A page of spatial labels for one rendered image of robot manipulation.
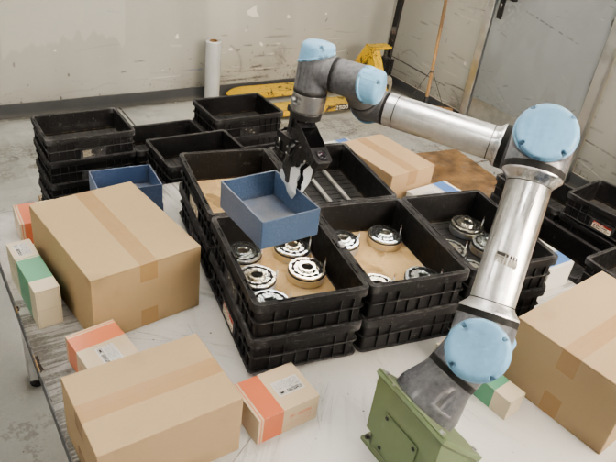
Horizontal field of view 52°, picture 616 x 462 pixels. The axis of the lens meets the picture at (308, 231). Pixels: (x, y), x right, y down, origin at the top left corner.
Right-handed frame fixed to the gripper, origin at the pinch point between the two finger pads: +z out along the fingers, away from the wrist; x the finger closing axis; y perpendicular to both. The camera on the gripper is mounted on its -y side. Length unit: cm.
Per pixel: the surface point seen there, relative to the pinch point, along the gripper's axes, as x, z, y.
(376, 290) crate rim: -16.5, 19.1, -17.6
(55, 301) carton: 49, 38, 25
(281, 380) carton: 10.1, 35.6, -22.5
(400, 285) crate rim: -23.0, 18.4, -18.8
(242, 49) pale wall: -159, 67, 330
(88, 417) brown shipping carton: 54, 30, -22
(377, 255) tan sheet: -36.1, 27.0, 4.8
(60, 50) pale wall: -22, 69, 327
